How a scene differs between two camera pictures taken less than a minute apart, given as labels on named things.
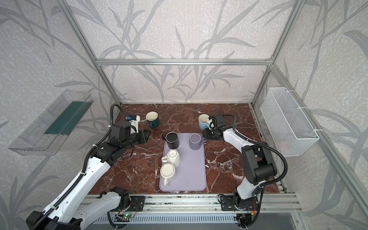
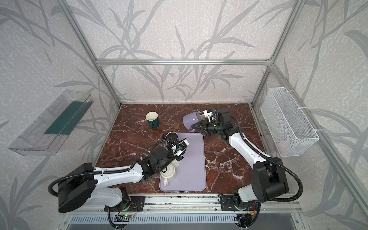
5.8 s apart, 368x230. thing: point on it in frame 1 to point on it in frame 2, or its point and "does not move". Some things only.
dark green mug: (152, 117) does not move
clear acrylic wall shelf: (44, 136) does not move
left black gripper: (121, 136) to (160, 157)
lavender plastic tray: (190, 175) does not move
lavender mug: (195, 141) to (191, 119)
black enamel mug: (172, 139) does not move
